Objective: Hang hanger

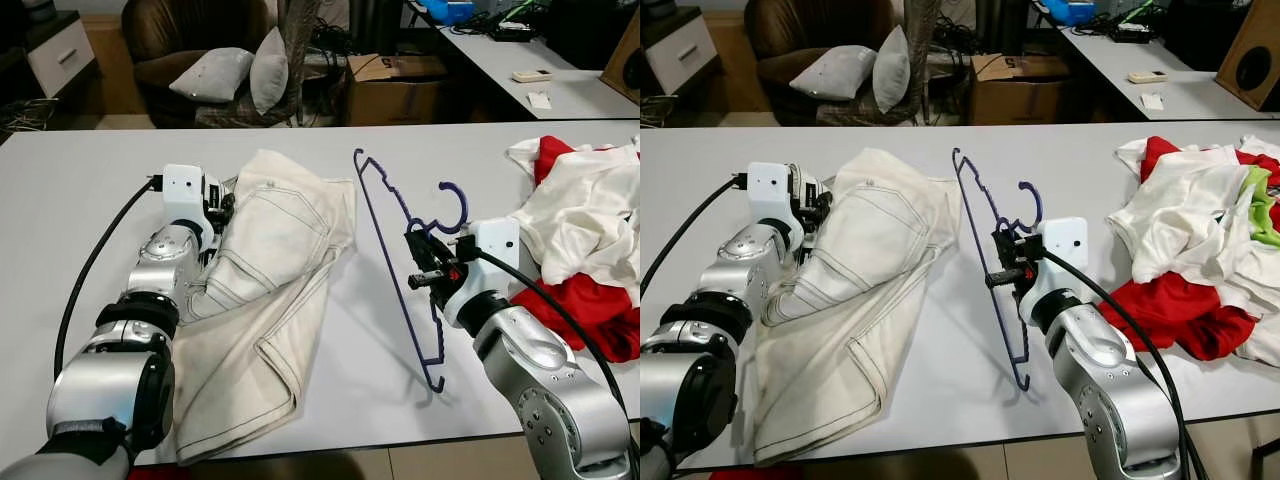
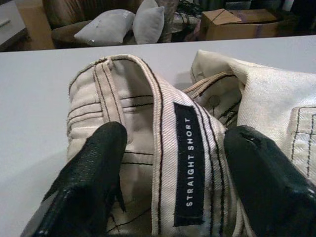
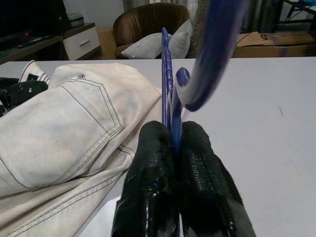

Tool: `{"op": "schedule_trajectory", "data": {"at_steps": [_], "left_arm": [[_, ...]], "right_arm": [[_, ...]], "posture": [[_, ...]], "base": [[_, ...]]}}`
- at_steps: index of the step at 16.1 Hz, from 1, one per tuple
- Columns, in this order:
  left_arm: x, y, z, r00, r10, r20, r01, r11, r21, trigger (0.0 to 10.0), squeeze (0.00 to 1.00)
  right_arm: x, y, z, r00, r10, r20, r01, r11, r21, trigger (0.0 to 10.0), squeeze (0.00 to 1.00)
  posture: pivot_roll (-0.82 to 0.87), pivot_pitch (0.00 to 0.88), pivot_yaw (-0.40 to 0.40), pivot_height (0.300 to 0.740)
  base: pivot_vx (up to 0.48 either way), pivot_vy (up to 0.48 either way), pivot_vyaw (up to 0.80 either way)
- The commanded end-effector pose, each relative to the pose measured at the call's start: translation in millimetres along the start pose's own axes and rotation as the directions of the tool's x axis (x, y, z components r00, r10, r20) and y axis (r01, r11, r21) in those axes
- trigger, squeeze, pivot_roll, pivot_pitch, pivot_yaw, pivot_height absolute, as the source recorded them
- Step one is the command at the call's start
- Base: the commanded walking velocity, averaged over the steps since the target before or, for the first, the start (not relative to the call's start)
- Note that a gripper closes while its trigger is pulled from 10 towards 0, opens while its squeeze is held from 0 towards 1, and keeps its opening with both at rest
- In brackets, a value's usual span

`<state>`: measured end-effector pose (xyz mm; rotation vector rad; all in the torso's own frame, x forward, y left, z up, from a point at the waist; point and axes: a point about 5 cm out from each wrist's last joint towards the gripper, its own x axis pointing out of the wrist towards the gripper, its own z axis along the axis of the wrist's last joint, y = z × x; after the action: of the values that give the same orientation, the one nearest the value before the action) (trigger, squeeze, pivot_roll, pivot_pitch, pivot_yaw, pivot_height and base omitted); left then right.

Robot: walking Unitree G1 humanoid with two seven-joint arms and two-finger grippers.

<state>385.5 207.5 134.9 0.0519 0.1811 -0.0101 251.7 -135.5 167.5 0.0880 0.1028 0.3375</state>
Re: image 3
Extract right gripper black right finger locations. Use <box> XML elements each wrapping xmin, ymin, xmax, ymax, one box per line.
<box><xmin>176</xmin><ymin>120</ymin><xmax>257</xmax><ymax>237</ymax></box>

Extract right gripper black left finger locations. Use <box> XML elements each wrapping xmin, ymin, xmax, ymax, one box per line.
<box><xmin>111</xmin><ymin>120</ymin><xmax>180</xmax><ymax>237</ymax></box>

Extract white jeans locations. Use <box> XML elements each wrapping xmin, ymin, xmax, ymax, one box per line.
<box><xmin>0</xmin><ymin>63</ymin><xmax>165</xmax><ymax>237</ymax></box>

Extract purple plastic hanger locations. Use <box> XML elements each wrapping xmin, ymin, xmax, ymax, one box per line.
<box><xmin>160</xmin><ymin>0</ymin><xmax>250</xmax><ymax>158</ymax></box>

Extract white table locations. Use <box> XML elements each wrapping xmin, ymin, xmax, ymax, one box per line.
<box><xmin>0</xmin><ymin>58</ymin><xmax>316</xmax><ymax>237</ymax></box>

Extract grey pillow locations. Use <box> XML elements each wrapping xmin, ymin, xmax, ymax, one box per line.
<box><xmin>170</xmin><ymin>19</ymin><xmax>193</xmax><ymax>59</ymax></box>
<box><xmin>120</xmin><ymin>32</ymin><xmax>165</xmax><ymax>59</ymax></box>

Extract white drawer TV stand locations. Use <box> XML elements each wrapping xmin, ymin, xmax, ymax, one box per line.
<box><xmin>0</xmin><ymin>22</ymin><xmax>102</xmax><ymax>66</ymax></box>

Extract black patterned garment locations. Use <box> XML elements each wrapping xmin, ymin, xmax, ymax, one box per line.
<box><xmin>0</xmin><ymin>77</ymin><xmax>49</xmax><ymax>118</ymax></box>

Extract flat cardboard box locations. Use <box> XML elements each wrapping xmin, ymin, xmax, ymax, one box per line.
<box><xmin>233</xmin><ymin>31</ymin><xmax>316</xmax><ymax>58</ymax></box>

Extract brown armchair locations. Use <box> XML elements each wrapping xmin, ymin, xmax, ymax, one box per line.
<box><xmin>113</xmin><ymin>3</ymin><xmax>191</xmax><ymax>59</ymax></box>

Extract white striped cloth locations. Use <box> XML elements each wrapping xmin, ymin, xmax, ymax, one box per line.
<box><xmin>19</xmin><ymin>60</ymin><xmax>51</xmax><ymax>86</ymax></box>

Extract black remote control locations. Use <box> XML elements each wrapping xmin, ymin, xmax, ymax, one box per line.
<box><xmin>16</xmin><ymin>35</ymin><xmax>54</xmax><ymax>48</ymax></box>

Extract grey curtain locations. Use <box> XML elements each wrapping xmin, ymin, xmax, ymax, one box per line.
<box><xmin>246</xmin><ymin>0</ymin><xmax>284</xmax><ymax>34</ymax></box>

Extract black television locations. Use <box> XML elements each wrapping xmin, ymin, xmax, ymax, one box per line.
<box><xmin>0</xmin><ymin>0</ymin><xmax>71</xmax><ymax>51</ymax></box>

